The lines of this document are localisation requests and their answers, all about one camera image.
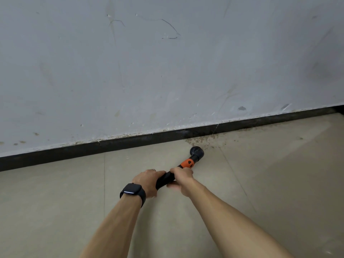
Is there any person's left hand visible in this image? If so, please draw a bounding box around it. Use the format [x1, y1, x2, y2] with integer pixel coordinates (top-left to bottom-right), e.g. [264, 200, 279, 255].
[131, 169, 167, 200]

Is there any person's left forearm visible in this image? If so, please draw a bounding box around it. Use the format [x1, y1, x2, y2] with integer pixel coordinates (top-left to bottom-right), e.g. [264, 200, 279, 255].
[79, 195, 143, 258]

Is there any black vacuum hose with nozzle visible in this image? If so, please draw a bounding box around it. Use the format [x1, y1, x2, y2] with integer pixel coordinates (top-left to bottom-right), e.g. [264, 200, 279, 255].
[155, 146, 205, 191]

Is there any black baseboard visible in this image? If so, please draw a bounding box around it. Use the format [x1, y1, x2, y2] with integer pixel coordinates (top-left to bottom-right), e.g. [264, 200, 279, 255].
[0, 105, 344, 173]

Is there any person's right hand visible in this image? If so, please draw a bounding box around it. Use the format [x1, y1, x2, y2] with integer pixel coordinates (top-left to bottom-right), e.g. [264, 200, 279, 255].
[166, 167, 205, 200]

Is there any black smartwatch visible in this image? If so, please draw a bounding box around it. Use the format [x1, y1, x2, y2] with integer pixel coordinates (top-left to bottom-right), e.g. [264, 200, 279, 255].
[119, 182, 147, 209]

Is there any person's right forearm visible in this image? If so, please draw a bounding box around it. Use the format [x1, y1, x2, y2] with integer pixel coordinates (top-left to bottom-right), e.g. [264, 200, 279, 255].
[188, 185, 294, 258]

